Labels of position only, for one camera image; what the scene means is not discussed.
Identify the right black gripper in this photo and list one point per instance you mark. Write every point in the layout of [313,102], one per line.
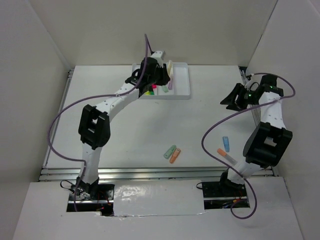
[238,105]

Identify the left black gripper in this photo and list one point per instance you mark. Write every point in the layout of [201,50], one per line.
[165,77]

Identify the green pastel long highlighter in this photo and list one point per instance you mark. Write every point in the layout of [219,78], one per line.
[165,88]

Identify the pink pastel highlighter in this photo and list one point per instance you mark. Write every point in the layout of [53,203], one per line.
[170,84]

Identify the yellow pastel highlighter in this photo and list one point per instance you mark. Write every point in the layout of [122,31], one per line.
[170,67]

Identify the blue pastel highlighter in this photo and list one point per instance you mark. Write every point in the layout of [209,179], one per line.
[226,143]

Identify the orange pastel long highlighter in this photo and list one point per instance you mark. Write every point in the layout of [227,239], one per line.
[226,156]

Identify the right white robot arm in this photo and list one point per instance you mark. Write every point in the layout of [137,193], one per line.
[270,139]

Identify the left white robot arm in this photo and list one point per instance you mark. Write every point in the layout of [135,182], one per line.
[95,122]

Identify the white divided plastic tray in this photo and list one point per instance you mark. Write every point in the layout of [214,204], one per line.
[180,85]

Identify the green pastel short highlighter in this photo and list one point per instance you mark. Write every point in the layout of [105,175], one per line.
[170,151]

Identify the orange pastel short highlighter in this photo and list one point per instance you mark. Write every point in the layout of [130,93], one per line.
[174,156]

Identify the white foil cover panel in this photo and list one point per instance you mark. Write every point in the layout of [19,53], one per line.
[157,198]

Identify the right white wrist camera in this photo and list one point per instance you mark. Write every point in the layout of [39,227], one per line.
[250,82]

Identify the aluminium table frame rails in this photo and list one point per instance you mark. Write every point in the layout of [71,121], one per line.
[143,131]

